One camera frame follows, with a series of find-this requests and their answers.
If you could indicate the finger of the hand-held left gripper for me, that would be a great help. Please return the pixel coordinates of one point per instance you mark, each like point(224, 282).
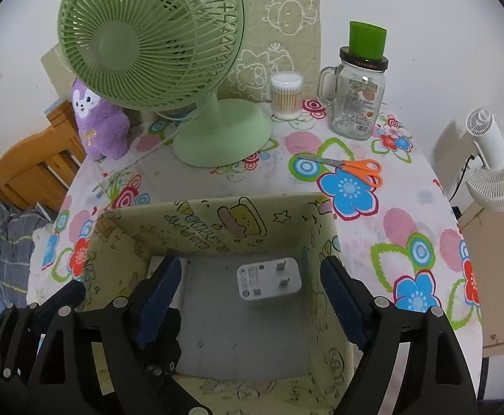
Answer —
point(59, 300)
point(167, 341)

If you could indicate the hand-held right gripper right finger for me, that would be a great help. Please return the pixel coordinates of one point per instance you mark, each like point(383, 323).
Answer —
point(342, 298)

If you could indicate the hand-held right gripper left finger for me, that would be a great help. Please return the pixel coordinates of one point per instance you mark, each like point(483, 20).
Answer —
point(159, 298)

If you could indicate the yellow printed fabric storage box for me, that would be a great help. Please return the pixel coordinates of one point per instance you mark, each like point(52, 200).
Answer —
point(200, 224)

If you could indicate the white power adapter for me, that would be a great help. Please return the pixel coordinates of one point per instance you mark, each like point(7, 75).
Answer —
point(256, 283)

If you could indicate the grey plaid bedding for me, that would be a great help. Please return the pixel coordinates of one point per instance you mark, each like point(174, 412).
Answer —
point(10, 246)

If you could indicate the wooden chair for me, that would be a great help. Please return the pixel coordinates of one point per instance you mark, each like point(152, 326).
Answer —
point(23, 168)

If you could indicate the beige wooden panel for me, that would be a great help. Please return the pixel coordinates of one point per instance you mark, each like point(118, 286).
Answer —
point(502, 289)

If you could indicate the purple plush toy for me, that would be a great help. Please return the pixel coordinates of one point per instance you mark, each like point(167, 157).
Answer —
point(100, 125)

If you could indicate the glass jar mug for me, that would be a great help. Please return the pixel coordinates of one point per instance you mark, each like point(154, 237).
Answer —
point(355, 103)

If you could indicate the cotton swab container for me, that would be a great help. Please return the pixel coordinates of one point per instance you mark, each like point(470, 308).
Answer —
point(286, 95)

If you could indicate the white clip fan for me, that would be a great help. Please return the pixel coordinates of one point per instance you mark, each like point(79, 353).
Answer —
point(494, 147)

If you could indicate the green desk fan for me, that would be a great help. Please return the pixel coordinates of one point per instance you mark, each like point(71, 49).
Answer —
point(118, 43)

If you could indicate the green plastic cup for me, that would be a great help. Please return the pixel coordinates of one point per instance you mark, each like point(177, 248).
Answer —
point(366, 39)

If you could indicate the beige cartoon printed board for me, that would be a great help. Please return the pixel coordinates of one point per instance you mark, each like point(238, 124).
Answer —
point(286, 8)

